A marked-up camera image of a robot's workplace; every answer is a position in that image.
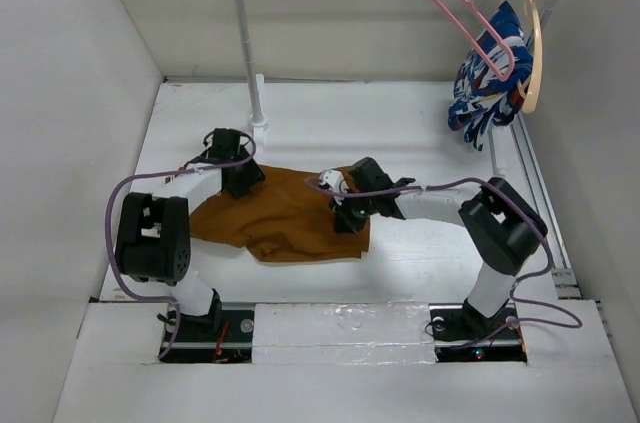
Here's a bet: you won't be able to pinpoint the beige wooden hanger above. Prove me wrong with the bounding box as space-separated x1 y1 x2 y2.
517 0 543 114

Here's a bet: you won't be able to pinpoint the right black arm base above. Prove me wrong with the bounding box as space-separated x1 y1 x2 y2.
424 304 527 364

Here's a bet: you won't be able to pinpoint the purple cable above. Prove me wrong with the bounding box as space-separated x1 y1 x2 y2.
304 173 585 352
104 128 259 359

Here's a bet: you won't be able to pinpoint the aluminium rail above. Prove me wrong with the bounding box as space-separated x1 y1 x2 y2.
489 116 582 300

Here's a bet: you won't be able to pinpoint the brown trousers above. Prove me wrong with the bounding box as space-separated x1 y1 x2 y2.
190 166 370 263

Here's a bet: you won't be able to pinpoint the blue patterned garment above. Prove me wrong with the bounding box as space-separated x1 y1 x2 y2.
448 1 534 151

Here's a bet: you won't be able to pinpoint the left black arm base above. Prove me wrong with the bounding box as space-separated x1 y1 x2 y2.
158 304 255 364

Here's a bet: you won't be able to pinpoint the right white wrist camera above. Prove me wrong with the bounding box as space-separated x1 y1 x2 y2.
318 170 348 193

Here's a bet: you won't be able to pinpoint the pink plastic hanger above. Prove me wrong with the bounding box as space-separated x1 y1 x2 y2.
417 0 522 83

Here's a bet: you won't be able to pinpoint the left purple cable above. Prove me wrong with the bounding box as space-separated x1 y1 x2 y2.
104 128 259 359

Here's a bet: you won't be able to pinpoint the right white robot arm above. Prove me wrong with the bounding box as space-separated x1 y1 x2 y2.
319 157 547 337

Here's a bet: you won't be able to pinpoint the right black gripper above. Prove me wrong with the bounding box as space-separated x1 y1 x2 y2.
330 186 378 234

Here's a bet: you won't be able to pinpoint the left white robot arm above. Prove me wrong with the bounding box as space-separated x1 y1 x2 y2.
105 128 265 340

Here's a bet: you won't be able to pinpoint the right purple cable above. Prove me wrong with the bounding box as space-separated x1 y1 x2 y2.
304 173 585 352

